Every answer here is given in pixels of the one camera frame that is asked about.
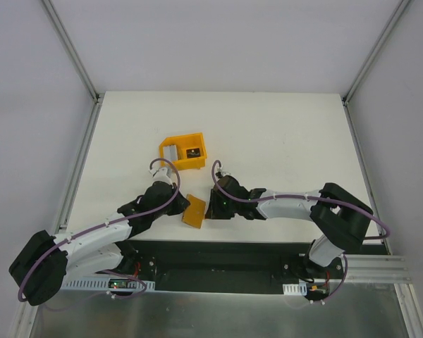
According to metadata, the orange leather card holder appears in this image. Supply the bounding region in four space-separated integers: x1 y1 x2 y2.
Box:
181 194 206 229

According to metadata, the yellow plastic bin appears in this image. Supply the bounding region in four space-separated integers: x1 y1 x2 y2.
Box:
159 132 207 171

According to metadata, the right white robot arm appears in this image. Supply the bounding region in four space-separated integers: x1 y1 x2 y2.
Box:
205 175 373 278

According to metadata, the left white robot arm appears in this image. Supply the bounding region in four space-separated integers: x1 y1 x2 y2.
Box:
8 181 190 306

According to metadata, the grey credit card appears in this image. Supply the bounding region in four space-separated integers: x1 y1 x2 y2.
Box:
163 144 178 163

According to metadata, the black credit card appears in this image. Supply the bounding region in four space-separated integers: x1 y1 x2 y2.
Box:
185 148 202 159

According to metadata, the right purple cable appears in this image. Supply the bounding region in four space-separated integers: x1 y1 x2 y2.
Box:
211 160 392 311

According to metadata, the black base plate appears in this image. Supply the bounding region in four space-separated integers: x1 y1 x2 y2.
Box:
114 240 344 294

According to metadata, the left aluminium frame post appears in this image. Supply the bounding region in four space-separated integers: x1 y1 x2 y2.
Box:
40 0 105 103

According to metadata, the aluminium frame post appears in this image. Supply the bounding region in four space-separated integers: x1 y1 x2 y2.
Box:
40 0 105 103
341 0 415 105

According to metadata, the left white cable duct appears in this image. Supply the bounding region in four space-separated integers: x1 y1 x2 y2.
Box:
61 276 155 292

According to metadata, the white cable duct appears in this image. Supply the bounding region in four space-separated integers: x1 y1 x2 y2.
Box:
282 283 307 296
61 276 155 292

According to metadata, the right white cable duct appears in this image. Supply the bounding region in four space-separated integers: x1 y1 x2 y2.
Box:
282 283 307 296

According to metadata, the right aluminium rail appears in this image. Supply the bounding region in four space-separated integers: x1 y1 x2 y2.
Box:
346 255 412 284

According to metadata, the right aluminium frame post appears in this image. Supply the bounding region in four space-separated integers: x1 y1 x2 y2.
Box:
341 0 415 105

